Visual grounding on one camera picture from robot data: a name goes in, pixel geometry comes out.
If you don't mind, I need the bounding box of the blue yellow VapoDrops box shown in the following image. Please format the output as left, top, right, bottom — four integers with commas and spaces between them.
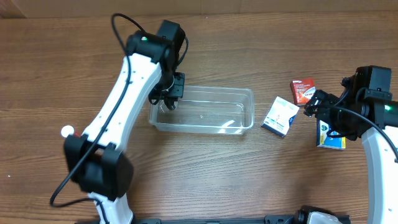
317, 119, 346, 150

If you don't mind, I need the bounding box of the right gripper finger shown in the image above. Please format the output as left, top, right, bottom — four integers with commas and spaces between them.
306, 90, 323, 108
303, 102, 317, 117

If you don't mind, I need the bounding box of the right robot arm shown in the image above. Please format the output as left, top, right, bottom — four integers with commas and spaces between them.
304, 65, 397, 223

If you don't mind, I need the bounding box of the red medicine box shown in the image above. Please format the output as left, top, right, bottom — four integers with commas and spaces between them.
290, 78, 316, 106

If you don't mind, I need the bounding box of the clear plastic container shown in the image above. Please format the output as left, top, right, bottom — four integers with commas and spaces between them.
149, 85, 254, 135

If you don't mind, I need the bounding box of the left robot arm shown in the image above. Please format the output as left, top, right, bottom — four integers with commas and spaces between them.
63, 20, 187, 223

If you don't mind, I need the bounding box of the orange bottle white cap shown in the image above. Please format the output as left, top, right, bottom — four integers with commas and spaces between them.
60, 125, 81, 138

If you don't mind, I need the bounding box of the white blue medicine box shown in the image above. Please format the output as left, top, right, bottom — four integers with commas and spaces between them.
261, 96, 299, 137

